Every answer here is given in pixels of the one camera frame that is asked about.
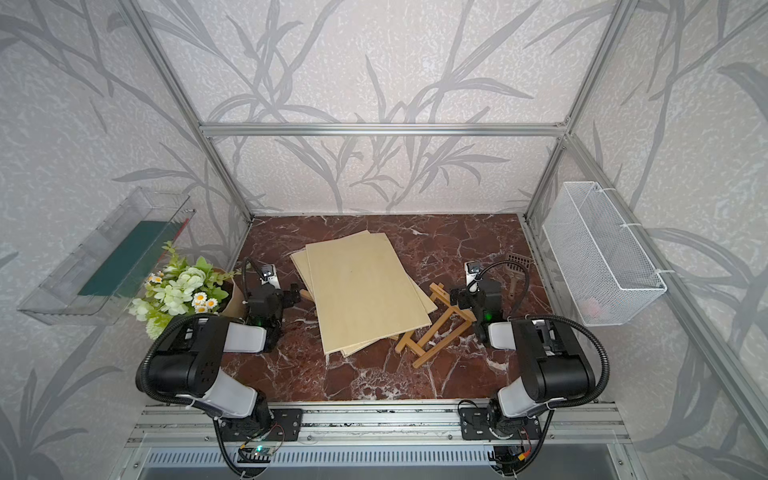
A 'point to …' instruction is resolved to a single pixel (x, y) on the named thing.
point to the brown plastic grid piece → (514, 269)
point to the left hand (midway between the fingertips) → (278, 280)
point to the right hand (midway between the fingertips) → (467, 278)
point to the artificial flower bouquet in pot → (180, 289)
